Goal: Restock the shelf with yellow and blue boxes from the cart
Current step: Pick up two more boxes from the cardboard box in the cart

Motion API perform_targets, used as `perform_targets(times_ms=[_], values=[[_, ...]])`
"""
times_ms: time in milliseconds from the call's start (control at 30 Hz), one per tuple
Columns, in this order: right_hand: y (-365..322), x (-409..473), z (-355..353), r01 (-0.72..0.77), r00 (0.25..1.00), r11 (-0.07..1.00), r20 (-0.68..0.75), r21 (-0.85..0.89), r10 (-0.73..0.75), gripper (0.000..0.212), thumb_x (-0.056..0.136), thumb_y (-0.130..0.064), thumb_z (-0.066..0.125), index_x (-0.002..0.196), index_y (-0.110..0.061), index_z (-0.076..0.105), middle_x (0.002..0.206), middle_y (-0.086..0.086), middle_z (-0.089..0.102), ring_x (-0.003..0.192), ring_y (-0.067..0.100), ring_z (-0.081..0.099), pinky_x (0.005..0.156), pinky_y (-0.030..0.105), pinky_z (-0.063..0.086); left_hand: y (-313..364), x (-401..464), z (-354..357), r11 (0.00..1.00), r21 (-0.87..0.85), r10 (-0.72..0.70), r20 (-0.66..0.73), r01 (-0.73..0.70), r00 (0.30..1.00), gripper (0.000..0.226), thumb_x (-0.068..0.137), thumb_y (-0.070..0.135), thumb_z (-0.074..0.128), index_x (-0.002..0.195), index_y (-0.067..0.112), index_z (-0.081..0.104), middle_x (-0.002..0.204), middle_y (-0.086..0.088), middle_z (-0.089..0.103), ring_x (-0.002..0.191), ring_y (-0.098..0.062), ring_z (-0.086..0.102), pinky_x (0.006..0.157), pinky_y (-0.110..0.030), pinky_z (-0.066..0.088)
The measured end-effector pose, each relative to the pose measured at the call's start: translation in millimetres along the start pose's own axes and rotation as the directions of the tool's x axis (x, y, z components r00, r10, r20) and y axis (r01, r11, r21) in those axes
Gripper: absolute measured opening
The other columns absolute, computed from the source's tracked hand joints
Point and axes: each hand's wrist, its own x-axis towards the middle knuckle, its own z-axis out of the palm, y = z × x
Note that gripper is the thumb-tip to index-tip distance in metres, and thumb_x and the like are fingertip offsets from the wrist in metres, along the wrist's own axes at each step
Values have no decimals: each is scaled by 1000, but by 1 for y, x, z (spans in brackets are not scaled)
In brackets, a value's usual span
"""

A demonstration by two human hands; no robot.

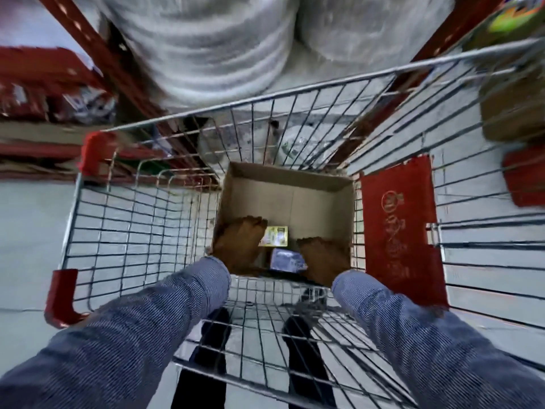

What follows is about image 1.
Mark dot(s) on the person's right hand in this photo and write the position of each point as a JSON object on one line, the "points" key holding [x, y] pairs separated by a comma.
{"points": [[323, 259]]}

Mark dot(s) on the person's right fingers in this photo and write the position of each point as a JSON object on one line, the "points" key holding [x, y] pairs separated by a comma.
{"points": [[315, 244]]}

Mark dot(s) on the person's left fingers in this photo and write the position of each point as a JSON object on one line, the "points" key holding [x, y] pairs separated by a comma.
{"points": [[251, 227]]}

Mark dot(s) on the dark blue product packet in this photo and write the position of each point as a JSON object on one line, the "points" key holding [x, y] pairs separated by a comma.
{"points": [[288, 260]]}

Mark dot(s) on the clear plastic wrapped package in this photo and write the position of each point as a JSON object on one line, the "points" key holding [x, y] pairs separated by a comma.
{"points": [[304, 144]]}

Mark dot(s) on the red metal shelf rack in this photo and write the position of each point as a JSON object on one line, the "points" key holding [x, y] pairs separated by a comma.
{"points": [[64, 106]]}

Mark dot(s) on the person's right leg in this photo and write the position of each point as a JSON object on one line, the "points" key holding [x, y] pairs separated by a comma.
{"points": [[306, 362]]}

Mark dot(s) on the brown cardboard carton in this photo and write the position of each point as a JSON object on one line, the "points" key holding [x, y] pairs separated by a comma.
{"points": [[513, 106]]}

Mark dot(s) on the person's left leg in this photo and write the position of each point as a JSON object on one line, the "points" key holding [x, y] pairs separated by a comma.
{"points": [[206, 357]]}

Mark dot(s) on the large clear-wrapped white roll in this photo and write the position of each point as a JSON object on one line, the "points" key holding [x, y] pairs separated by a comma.
{"points": [[200, 42], [366, 29]]}

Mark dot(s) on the red product box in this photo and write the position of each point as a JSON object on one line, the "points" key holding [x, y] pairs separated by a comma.
{"points": [[524, 176]]}

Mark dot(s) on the yellow product packet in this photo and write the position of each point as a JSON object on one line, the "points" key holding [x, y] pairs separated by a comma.
{"points": [[276, 236]]}

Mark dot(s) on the person's left hand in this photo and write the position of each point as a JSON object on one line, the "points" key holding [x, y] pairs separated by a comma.
{"points": [[239, 247]]}

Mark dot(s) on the person's left forearm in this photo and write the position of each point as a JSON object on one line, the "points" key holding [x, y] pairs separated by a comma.
{"points": [[115, 336]]}

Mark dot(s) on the red cart advertising panel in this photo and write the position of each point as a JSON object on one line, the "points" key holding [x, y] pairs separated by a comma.
{"points": [[400, 234]]}

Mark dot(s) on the colourful green yellow package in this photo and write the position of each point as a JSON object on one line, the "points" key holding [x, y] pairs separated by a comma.
{"points": [[517, 14]]}

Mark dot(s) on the person's right forearm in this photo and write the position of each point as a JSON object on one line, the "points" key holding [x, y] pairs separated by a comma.
{"points": [[430, 349]]}

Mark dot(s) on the person's leg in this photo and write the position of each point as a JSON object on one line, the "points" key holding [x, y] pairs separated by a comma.
{"points": [[306, 362], [206, 357]]}

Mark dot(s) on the brown cardboard box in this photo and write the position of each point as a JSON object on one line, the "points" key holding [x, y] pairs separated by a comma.
{"points": [[289, 208]]}

